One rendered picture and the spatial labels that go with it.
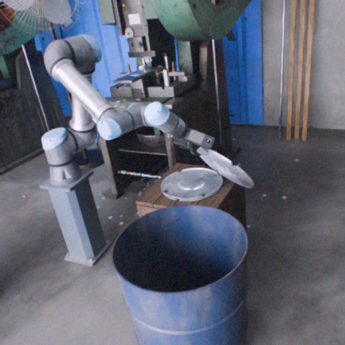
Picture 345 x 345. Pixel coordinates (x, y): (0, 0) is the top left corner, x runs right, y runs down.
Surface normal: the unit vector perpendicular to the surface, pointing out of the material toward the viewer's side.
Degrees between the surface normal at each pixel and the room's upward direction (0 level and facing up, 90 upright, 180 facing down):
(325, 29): 90
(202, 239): 88
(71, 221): 90
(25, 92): 90
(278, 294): 0
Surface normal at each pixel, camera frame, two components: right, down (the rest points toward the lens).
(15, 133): 0.86, 0.13
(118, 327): -0.13, -0.89
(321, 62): -0.47, 0.45
